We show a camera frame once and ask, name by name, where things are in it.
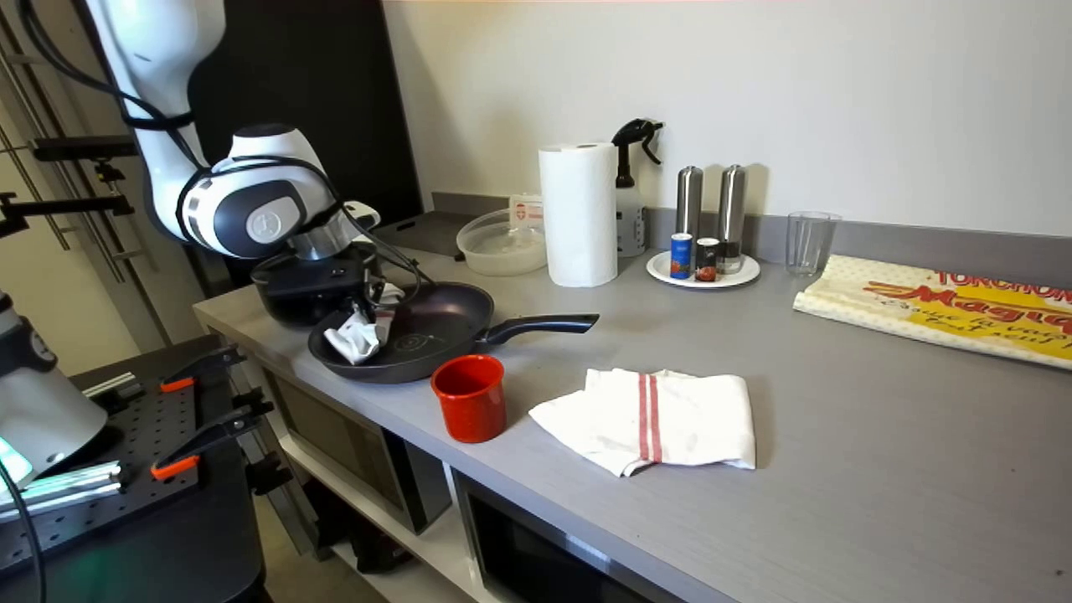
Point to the clear plastic container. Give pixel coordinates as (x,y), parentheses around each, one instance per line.
(497,245)

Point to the black perforated breadboard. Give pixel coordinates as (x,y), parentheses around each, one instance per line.
(145,429)

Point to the small white plate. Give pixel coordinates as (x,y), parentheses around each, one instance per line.
(738,272)

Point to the black table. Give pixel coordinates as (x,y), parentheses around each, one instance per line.
(167,546)

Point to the black frying pan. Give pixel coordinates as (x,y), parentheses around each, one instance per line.
(447,319)

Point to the glass pot lid black knob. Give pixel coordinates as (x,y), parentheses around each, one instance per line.
(278,272)

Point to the white open shelf unit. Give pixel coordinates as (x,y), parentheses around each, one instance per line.
(437,546)

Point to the small blue can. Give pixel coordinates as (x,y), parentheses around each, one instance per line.
(682,255)

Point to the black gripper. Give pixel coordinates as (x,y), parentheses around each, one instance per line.
(352,264)

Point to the red cup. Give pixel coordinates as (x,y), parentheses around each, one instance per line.
(470,396)

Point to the small dark jar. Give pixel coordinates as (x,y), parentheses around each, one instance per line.
(706,255)

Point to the spray bottle black trigger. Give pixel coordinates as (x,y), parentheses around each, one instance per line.
(632,138)

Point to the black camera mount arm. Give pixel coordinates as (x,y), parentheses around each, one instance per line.
(77,147)

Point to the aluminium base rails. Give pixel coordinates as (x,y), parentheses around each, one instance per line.
(60,485)

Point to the black lidded cooking pot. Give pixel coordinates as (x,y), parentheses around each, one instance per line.
(285,307)

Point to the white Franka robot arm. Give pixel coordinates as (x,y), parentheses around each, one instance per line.
(254,201)

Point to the silver spice grinder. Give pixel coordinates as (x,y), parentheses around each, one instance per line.
(730,204)
(689,201)

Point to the white paper towel roll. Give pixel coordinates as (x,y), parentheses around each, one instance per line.
(576,212)

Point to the clear drinking glass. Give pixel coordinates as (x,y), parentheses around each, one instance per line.
(807,245)

